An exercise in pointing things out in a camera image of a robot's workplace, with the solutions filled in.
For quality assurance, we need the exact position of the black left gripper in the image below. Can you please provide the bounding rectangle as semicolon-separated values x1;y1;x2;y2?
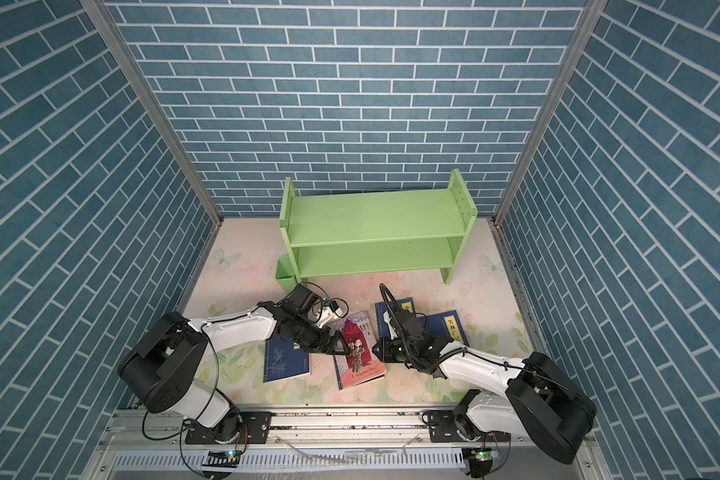
291;316;354;354

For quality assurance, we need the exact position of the green two-tier shelf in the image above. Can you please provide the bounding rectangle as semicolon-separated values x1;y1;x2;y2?
278;169;478;284

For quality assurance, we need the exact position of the red pink illustrated book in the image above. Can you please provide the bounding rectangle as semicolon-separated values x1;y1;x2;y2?
329;310;387;390

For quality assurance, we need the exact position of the small green box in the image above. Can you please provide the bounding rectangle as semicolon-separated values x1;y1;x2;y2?
275;256;300;294

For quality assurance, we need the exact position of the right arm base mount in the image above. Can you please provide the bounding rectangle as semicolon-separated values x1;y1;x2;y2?
420;410;510;444

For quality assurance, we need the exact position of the aluminium corner frame post left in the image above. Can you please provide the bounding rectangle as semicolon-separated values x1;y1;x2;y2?
79;0;224;227

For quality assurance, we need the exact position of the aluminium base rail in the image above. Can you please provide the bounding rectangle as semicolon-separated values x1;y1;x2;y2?
98;403;595;475

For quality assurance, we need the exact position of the blue book far right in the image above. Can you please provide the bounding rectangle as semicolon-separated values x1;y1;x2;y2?
423;310;469;346

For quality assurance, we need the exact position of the blue book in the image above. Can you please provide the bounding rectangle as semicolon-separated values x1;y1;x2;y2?
423;310;469;346
374;297;416;341
263;336;311;383

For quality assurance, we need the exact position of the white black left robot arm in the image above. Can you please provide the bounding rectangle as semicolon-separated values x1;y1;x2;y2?
118;301;350;442

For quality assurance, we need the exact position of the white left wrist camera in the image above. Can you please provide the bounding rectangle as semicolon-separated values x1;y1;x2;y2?
318;300;345;323

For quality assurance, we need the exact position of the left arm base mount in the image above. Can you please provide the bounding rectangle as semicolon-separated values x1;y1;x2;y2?
184;410;273;445

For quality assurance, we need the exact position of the blue book centre right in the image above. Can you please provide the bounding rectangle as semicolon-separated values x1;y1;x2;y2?
374;297;416;341

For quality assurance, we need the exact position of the blue book left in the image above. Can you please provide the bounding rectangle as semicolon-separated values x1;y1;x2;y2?
263;336;311;383

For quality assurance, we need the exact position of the aluminium corner frame post right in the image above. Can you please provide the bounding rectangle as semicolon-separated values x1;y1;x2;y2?
493;0;607;227

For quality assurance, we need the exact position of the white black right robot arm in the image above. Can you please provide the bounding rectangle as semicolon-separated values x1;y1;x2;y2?
373;331;596;464

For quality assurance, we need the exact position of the aluminium corner frame post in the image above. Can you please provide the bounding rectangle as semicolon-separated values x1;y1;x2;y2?
493;0;607;227
79;0;224;227

